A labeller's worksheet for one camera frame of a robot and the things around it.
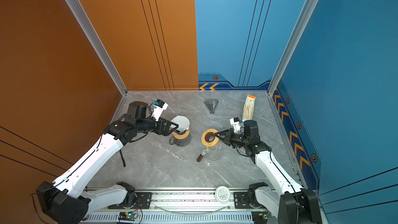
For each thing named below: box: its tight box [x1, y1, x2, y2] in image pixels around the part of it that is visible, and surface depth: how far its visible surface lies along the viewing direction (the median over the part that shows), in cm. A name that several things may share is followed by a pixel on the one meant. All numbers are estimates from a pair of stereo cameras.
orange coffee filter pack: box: [242, 94, 257, 121], surface depth 101 cm
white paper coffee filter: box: [170, 115, 191, 133], surface depth 85 cm
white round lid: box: [214, 185, 231, 204], surface depth 71 cm
